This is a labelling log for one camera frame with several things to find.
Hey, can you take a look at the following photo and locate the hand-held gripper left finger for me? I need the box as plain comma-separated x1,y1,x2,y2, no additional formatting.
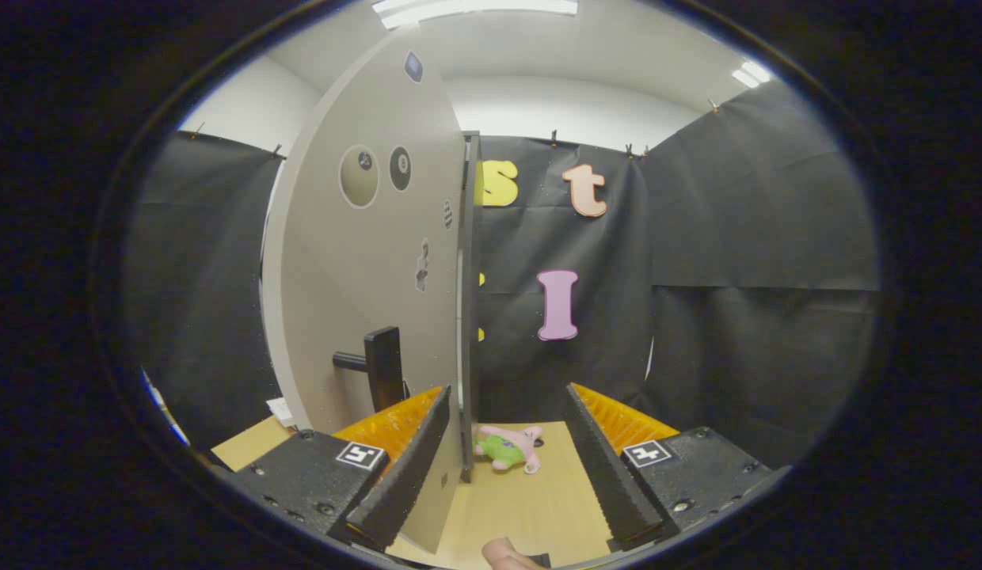
214,385,452,553

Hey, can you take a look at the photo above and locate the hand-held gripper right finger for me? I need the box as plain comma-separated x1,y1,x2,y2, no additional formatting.
565,382,793,553

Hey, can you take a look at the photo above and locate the pink and green plush toy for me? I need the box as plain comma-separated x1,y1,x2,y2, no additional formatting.
473,424,545,475

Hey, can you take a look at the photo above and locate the black backdrop cloth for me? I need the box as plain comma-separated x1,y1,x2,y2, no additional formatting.
123,79,884,468

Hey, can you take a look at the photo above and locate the small ceiling light panel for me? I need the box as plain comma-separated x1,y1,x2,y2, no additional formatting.
731,61,773,89

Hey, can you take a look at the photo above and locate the long ceiling light panel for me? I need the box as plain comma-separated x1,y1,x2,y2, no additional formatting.
372,0,579,31

